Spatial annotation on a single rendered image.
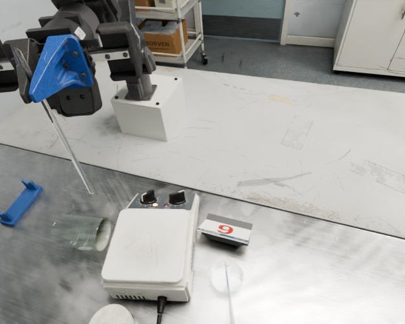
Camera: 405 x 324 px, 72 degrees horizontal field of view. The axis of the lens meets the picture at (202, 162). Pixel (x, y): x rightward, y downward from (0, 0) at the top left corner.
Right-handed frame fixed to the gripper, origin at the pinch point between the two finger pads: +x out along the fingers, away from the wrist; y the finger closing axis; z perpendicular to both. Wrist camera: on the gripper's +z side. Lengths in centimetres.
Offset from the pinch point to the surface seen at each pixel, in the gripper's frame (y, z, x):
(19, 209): 23.5, 32.9, -11.0
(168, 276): -9.1, 25.7, 10.1
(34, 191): 21.9, 32.6, -15.5
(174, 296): -9.3, 30.7, 10.9
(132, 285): -3.4, 28.0, 9.8
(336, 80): -144, 115, -187
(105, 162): 7.4, 33.2, -23.1
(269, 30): -104, 99, -272
